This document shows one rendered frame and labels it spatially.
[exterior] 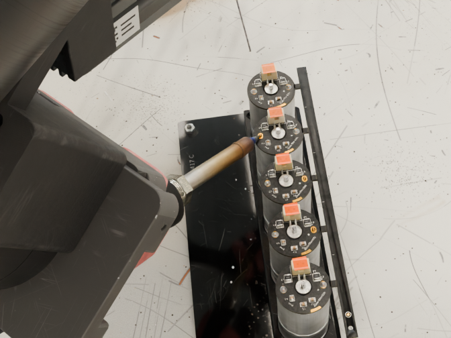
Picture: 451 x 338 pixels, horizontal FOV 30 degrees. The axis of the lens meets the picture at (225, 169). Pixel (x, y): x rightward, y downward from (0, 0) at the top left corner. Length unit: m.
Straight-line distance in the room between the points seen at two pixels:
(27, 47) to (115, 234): 0.09
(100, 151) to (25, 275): 0.05
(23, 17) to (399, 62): 0.38
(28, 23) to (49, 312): 0.11
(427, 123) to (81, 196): 0.30
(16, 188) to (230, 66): 0.32
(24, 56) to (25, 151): 0.04
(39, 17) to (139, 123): 0.33
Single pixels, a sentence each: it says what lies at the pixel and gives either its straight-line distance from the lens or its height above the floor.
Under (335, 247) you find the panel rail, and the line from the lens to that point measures 0.39.
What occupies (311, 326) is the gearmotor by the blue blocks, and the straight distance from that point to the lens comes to 0.39.
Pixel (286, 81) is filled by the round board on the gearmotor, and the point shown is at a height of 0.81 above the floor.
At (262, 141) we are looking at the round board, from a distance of 0.42.
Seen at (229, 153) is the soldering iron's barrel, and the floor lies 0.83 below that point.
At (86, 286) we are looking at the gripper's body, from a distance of 0.26.
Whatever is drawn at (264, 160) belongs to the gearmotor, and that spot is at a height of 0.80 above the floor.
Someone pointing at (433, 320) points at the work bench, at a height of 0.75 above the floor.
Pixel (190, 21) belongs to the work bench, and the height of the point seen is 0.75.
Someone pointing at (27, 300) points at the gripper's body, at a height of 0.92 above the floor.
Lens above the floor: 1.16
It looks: 58 degrees down
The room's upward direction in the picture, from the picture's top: 8 degrees counter-clockwise
